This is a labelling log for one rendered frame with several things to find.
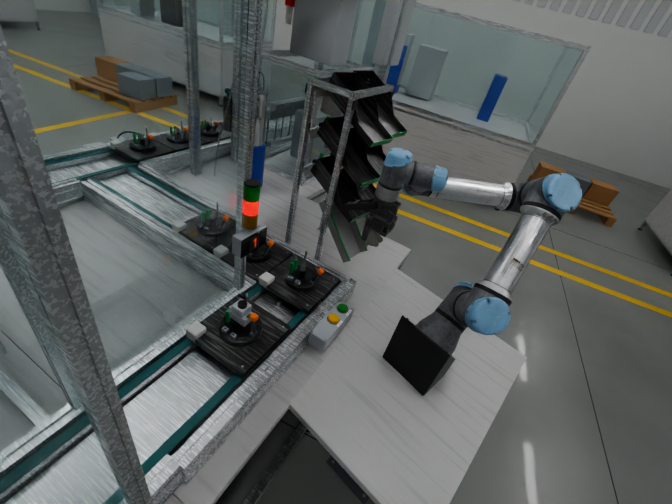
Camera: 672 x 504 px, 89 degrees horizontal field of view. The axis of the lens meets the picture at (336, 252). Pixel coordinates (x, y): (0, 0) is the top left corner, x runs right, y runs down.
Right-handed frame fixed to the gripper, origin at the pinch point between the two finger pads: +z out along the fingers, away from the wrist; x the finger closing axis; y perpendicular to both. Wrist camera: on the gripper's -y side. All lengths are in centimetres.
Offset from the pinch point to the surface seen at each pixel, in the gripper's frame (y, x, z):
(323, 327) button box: 0.7, -19.1, 27.3
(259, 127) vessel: -94, 52, -1
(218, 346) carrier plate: -20, -48, 26
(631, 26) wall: 111, 864, -131
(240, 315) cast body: -18.6, -41.1, 16.6
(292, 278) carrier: -20.5, -10.2, 22.9
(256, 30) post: -34, -24, -57
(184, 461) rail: -3, -76, 27
